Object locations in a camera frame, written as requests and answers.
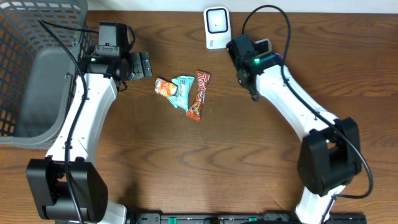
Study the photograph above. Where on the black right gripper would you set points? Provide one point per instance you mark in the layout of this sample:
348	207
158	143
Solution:
251	89

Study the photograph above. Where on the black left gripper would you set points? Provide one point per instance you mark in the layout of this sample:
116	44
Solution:
142	65

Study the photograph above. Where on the orange tissue pack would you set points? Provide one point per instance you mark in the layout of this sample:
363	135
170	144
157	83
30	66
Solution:
165	88

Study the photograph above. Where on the teal snack packet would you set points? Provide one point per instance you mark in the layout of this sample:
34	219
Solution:
181	98

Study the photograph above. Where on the dark red snack packet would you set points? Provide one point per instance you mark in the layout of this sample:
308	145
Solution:
195	111

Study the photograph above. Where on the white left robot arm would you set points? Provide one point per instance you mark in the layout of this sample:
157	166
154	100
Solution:
65	185

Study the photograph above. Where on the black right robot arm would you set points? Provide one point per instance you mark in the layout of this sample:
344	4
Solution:
326	164

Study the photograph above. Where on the dark grey plastic basket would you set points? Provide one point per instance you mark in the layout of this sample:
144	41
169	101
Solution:
37	75

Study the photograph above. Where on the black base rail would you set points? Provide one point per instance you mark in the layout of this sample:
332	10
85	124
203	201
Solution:
156	218

